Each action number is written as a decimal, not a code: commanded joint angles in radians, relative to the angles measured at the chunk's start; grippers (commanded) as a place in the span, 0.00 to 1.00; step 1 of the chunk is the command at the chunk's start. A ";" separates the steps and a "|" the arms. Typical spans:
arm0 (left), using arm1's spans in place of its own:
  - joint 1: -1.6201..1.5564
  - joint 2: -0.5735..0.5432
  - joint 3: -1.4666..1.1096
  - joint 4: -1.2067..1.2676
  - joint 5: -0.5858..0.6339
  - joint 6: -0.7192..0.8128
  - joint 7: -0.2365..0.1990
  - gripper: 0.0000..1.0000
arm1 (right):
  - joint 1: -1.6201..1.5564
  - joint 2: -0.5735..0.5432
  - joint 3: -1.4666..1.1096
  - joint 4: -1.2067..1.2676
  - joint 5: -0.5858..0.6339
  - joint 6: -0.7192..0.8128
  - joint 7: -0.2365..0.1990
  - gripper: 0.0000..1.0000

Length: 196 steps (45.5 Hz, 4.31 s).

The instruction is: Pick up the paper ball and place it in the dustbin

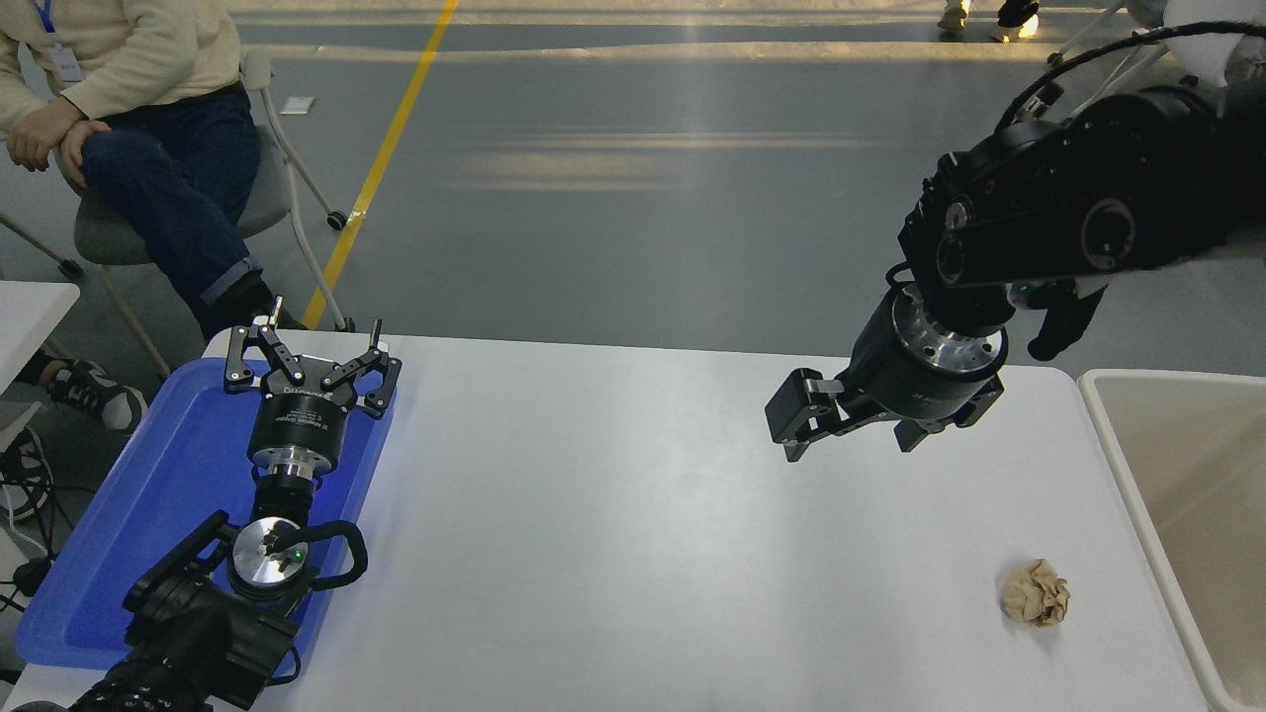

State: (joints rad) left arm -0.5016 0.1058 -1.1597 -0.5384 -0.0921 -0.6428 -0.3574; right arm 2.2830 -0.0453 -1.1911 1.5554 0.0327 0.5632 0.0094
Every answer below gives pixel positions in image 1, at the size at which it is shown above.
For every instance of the tan paper ball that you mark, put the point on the tan paper ball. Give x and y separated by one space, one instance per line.
1036 593

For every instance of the white id badge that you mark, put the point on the white id badge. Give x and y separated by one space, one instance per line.
67 62

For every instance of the grey chair with white frame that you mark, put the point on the grey chair with white frame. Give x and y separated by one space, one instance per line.
109 237

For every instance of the white paper scrap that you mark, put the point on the white paper scrap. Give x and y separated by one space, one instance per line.
297 105

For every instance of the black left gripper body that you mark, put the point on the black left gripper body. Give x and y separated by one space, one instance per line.
297 420

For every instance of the large pale bin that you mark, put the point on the large pale bin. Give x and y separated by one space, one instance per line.
1207 514

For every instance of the black power plug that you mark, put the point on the black power plug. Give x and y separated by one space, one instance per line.
35 577

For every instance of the wheeled chair with grey seat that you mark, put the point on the wheeled chair with grey seat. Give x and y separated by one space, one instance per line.
1147 8

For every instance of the blue plastic tray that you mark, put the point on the blue plastic tray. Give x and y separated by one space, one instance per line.
148 494

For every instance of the small white side table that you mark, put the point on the small white side table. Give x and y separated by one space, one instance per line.
30 316

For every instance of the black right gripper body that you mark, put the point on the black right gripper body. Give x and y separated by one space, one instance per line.
900 381

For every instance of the black and white sneaker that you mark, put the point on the black and white sneaker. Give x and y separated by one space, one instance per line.
99 396

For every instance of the person's right hand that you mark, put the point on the person's right hand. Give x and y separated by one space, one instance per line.
77 148

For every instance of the seated person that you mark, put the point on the seated person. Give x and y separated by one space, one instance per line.
168 168

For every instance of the person's left hand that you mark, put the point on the person's left hand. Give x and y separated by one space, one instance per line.
40 138

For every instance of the standing person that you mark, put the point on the standing person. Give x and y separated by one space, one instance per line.
1019 15

